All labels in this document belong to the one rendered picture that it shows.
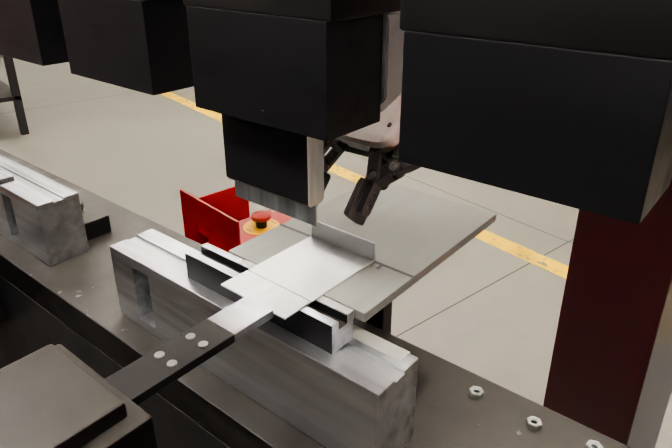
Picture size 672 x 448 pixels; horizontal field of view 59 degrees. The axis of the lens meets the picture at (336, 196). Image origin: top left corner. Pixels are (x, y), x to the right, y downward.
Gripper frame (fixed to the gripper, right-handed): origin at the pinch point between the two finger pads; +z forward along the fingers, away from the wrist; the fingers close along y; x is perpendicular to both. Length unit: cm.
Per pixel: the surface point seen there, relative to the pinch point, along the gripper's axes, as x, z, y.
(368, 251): 4.3, 3.6, 3.5
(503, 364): 156, 8, -22
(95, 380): -19.5, 20.4, 2.3
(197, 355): -11.4, 17.5, 2.4
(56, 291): 1.5, 23.6, -36.1
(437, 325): 160, 5, -50
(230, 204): 44, 1, -57
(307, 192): -10.3, 2.3, 4.7
